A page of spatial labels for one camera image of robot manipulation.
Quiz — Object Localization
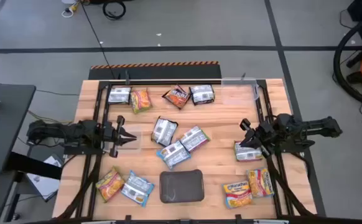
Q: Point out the green-trim Maruchan noodle pack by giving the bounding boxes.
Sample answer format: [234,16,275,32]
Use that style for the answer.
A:
[179,125,211,153]
[233,140,264,162]

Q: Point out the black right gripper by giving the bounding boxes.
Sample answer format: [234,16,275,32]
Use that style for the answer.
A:
[239,118,277,158]

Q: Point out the coiled black cable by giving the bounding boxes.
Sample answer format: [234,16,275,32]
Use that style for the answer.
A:
[102,1,127,21]

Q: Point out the black orange Maruchan noodle pack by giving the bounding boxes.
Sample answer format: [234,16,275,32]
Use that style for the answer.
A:
[162,84,192,110]

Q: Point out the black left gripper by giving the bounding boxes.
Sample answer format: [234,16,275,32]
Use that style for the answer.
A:
[101,115,137,159]

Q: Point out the smoked dark plastic bin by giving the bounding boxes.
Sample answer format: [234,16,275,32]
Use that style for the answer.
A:
[159,169,205,204]

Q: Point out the white paper booklet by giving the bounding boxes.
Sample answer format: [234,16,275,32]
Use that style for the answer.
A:
[26,155,64,202]

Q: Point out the black mat with hazard stripe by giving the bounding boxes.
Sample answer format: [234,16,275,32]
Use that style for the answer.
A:
[88,61,222,80]

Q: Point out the long black floor cable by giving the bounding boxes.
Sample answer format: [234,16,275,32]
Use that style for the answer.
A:
[80,0,117,80]

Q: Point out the blue yellow Maruchan noodle pack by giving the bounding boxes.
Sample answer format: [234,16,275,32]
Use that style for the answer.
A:
[221,180,253,209]

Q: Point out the orange green-edged noodle pack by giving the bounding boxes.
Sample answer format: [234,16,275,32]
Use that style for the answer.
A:
[129,88,153,114]

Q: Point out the dark grey desk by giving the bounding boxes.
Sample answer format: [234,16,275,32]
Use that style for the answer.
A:
[0,83,37,175]

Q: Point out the blue-trim Maruchan noodle pack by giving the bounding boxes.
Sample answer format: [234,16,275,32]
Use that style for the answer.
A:
[155,140,192,170]
[120,170,155,208]

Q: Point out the white plug with yellow cable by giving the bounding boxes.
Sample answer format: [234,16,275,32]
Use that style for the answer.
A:
[61,1,81,18]

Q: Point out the black vacuum hose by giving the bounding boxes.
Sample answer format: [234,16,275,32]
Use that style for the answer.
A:
[333,15,362,110]

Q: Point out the black metal table frame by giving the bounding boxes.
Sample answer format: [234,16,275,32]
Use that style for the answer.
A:
[56,79,325,224]

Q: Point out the clear plastic bin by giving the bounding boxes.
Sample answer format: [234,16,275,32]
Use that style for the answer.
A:
[221,77,259,105]

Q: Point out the black-trim Maruchan noodle pack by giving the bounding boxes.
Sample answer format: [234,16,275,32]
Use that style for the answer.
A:
[108,86,132,105]
[189,84,216,106]
[151,116,179,147]

